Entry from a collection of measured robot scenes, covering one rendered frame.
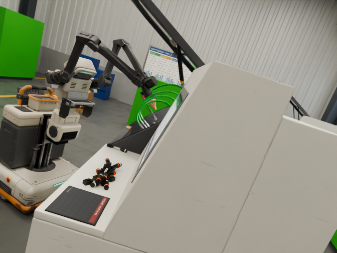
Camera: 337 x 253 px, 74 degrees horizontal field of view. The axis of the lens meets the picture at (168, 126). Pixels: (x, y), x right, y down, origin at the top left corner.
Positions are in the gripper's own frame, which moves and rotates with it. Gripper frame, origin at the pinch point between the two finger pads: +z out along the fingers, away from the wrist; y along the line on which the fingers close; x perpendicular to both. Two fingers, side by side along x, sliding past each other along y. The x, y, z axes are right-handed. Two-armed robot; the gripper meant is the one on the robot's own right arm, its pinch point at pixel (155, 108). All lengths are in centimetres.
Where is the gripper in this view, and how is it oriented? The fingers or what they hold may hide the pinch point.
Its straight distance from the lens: 166.1
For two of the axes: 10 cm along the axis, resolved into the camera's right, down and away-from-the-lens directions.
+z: 4.3, 9.0, -0.1
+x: 2.9, -1.3, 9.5
